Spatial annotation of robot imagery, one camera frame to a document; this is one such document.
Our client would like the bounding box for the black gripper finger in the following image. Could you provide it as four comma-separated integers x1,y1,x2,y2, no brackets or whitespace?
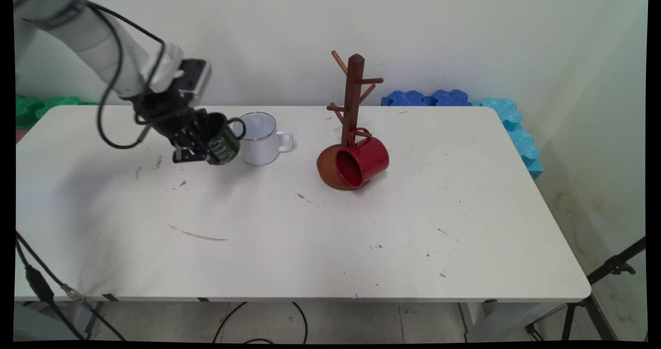
172,130,207,164
193,109,214,149

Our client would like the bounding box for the black cable thick connector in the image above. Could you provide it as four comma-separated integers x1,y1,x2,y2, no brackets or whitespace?
14,230,87,341

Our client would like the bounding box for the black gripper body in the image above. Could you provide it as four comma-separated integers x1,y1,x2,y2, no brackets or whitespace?
134,91,208,146

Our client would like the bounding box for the thin black camera cable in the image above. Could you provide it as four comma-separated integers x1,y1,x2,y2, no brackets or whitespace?
85,1,168,89

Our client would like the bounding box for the black tripod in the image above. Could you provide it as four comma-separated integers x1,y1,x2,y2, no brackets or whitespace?
525,235,647,342

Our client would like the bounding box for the brown wooden mug tree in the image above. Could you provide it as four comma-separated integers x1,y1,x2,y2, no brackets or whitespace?
317,51,385,191

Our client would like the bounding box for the green foam mat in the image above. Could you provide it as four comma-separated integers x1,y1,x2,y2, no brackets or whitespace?
15,96,99,131

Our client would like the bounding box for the black floor cable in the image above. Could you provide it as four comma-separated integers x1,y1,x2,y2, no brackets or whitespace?
212,302,309,345

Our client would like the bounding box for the dark blue foam mat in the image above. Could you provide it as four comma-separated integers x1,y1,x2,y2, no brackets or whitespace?
381,89,473,107

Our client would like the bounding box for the light blue foam mat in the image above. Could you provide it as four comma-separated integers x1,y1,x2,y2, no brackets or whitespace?
471,98,544,180

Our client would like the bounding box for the black cable grey plug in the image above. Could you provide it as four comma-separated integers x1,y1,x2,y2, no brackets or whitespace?
77,1,154,150

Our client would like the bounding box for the red enamel mug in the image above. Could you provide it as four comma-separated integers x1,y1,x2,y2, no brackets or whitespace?
335,127,390,190

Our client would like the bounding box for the green enamel mug white print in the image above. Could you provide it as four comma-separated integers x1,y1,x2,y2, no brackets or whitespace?
206,113,247,166

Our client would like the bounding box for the black cable silver connector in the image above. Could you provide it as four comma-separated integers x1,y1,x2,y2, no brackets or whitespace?
14,238,127,341

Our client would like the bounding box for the black table leg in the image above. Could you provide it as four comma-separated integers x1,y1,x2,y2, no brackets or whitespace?
83,295,119,338

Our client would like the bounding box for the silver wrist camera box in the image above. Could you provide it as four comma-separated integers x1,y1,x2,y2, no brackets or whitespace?
178,58,212,104

